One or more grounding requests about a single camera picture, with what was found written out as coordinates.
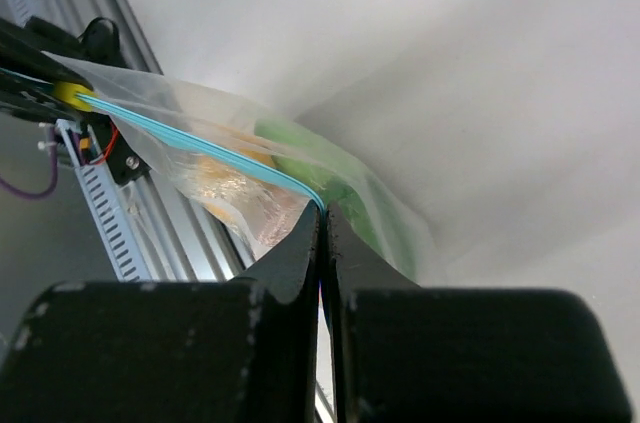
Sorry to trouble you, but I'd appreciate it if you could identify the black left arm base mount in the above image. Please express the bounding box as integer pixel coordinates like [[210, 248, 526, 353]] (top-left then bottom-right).
[[79, 17, 150, 186]]

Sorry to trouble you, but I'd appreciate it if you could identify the clear zip bag teal zipper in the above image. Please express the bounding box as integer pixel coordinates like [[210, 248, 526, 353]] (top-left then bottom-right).
[[63, 58, 446, 285]]

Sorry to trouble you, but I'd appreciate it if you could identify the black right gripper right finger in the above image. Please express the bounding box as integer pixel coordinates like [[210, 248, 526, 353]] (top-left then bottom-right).
[[325, 206, 633, 422]]

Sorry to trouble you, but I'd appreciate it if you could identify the yellow toy lemon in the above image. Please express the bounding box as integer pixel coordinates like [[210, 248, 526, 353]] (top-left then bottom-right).
[[189, 125, 281, 234]]

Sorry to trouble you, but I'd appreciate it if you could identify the green toy bell pepper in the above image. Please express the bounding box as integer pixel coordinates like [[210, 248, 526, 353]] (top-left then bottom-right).
[[254, 119, 421, 279]]

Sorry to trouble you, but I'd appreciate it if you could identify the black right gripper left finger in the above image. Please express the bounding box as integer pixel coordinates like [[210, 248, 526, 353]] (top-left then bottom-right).
[[1, 205, 320, 422]]

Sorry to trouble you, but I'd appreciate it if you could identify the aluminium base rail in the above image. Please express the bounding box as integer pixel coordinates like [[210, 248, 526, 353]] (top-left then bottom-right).
[[18, 0, 254, 282]]

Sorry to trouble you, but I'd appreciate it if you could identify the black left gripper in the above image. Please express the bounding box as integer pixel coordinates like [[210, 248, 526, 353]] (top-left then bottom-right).
[[1, 17, 93, 123]]

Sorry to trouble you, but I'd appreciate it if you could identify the white slotted cable duct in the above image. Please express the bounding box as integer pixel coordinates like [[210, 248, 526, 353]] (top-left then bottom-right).
[[56, 119, 152, 283]]

